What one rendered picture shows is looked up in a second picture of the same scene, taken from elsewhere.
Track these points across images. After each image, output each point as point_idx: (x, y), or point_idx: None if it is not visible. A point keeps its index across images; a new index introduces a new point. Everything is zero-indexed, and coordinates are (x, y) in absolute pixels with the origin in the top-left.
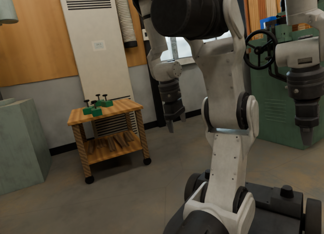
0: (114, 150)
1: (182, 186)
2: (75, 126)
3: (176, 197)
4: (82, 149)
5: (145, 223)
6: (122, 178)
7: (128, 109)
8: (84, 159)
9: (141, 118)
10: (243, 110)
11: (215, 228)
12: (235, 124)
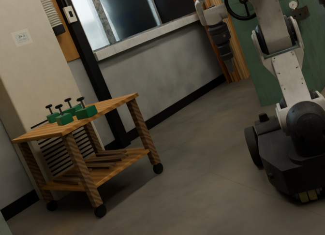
0: (113, 166)
1: (227, 163)
2: (70, 136)
3: (230, 169)
4: (84, 167)
5: (220, 193)
6: (143, 193)
7: (122, 99)
8: (89, 180)
9: (139, 110)
10: (291, 27)
11: (314, 104)
12: (288, 40)
